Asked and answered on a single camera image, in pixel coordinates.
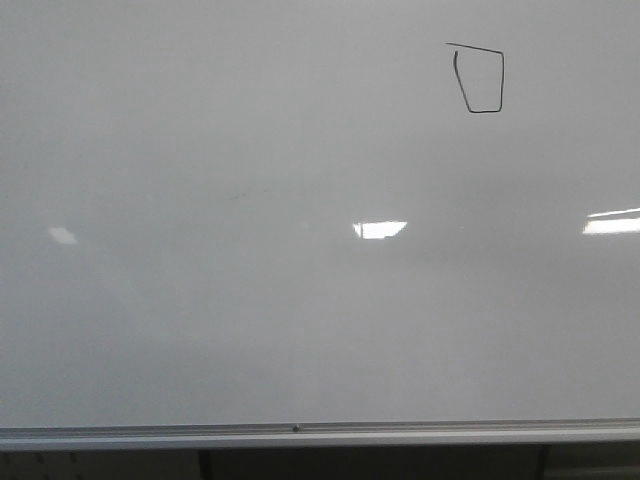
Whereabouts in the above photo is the white whiteboard with aluminium frame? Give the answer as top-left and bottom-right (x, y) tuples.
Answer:
(1, 1), (639, 451)

